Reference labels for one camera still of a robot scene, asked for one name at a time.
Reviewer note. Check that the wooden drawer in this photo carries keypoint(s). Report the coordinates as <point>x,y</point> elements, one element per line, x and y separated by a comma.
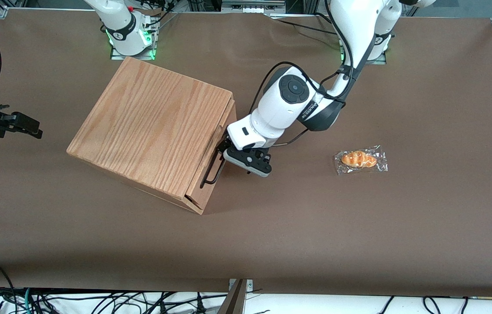
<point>198,198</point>

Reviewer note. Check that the small metal bracket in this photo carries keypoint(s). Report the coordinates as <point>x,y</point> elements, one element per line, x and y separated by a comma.
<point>249,284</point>

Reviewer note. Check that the light wooden drawer cabinet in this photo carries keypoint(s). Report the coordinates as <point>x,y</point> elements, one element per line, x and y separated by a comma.
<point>150,122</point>

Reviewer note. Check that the aluminium frame profile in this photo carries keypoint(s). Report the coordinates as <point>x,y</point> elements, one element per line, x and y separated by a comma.
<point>1,8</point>

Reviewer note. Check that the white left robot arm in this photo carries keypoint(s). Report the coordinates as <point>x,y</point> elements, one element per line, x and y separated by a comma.
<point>281,109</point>

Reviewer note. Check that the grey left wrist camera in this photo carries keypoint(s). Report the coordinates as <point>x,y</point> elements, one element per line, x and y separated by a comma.
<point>250,162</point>

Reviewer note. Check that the bread in clear wrapper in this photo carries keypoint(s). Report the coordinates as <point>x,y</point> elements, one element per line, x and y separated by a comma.
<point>359,159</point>

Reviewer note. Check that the grey equipment box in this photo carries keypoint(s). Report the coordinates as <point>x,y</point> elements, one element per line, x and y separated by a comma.
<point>250,6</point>

